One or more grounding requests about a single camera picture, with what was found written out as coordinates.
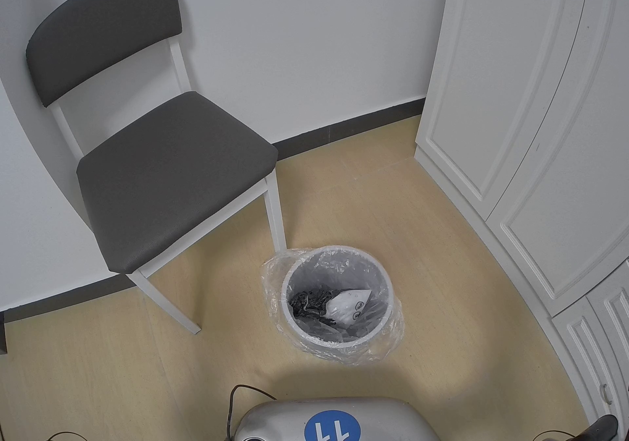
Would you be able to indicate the black plastic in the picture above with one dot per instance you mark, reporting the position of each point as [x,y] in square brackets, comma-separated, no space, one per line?
[309,304]

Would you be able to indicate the white wardrobe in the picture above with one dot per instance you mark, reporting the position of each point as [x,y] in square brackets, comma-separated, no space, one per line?
[516,85]

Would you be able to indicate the grey and white chair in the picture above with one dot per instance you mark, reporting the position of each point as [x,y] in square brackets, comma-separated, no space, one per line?
[182,169]

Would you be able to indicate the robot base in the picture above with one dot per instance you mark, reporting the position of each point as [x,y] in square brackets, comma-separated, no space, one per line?
[334,422]

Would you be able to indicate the white printed paper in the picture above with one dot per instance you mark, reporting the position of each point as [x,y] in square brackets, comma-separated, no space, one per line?
[351,306]

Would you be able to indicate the white trash bin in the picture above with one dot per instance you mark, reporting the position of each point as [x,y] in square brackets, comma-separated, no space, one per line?
[319,338]

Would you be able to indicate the clear plastic bag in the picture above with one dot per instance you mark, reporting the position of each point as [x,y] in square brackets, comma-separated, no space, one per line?
[272,282]

